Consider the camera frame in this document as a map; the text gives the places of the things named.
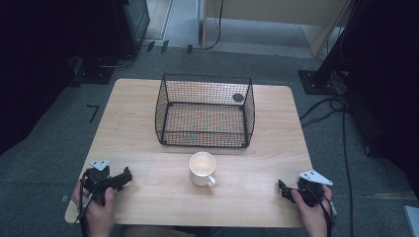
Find black stand with base plate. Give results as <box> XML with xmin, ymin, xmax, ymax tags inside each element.
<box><xmin>297</xmin><ymin>0</ymin><xmax>354</xmax><ymax>97</ymax></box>

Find person's left hand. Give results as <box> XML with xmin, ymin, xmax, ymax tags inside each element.
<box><xmin>72</xmin><ymin>182</ymin><xmax>116</xmax><ymax>237</ymax></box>

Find right hand-held gripper cable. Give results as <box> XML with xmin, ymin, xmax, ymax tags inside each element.
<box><xmin>304</xmin><ymin>186</ymin><xmax>338</xmax><ymax>237</ymax></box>

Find left hand-held gripper cable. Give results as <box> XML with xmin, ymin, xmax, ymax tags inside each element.
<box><xmin>74</xmin><ymin>176</ymin><xmax>97</xmax><ymax>237</ymax></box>

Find hand-held gripper cable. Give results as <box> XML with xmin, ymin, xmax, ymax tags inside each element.
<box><xmin>304</xmin><ymin>186</ymin><xmax>338</xmax><ymax>237</ymax></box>
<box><xmin>74</xmin><ymin>176</ymin><xmax>97</xmax><ymax>237</ymax></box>

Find person's right hand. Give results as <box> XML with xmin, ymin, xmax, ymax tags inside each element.
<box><xmin>291</xmin><ymin>184</ymin><xmax>334</xmax><ymax>237</ymax></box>

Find white flat object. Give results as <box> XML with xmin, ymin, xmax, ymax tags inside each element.
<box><xmin>403</xmin><ymin>204</ymin><xmax>419</xmax><ymax>237</ymax></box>

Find long black floor cable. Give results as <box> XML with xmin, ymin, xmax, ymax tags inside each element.
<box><xmin>341</xmin><ymin>105</ymin><xmax>355</xmax><ymax>237</ymax></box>

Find looped black floor cables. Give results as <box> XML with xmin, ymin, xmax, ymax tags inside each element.
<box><xmin>298</xmin><ymin>94</ymin><xmax>348</xmax><ymax>129</ymax></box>

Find black wire mesh basket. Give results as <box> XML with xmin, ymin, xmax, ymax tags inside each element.
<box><xmin>154</xmin><ymin>73</ymin><xmax>256</xmax><ymax>149</ymax></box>

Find white cup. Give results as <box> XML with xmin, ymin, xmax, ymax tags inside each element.
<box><xmin>189</xmin><ymin>151</ymin><xmax>217</xmax><ymax>189</ymax></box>

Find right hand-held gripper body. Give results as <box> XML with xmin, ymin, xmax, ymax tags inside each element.
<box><xmin>294</xmin><ymin>169</ymin><xmax>334</xmax><ymax>208</ymax></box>

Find grey floor cable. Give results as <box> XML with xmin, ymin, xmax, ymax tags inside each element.
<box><xmin>98</xmin><ymin>52</ymin><xmax>136</xmax><ymax>69</ymax></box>

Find black floor base plate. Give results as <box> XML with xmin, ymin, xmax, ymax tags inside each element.
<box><xmin>72</xmin><ymin>56</ymin><xmax>116</xmax><ymax>85</ymax></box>

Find black cabinet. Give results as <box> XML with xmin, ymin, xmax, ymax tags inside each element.
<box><xmin>110</xmin><ymin>0</ymin><xmax>151</xmax><ymax>57</ymax></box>

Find beige wooden furniture panel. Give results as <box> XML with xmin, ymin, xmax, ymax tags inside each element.
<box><xmin>200</xmin><ymin>0</ymin><xmax>351</xmax><ymax>59</ymax></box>

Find dark curtain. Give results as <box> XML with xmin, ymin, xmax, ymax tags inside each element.
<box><xmin>0</xmin><ymin>0</ymin><xmax>115</xmax><ymax>156</ymax></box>
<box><xmin>339</xmin><ymin>0</ymin><xmax>419</xmax><ymax>198</ymax></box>

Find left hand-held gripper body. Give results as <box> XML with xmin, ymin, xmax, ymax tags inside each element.
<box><xmin>80</xmin><ymin>159</ymin><xmax>124</xmax><ymax>205</ymax></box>

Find thin black hanging cable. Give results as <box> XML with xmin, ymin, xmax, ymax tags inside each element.
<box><xmin>192</xmin><ymin>0</ymin><xmax>225</xmax><ymax>52</ymax></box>

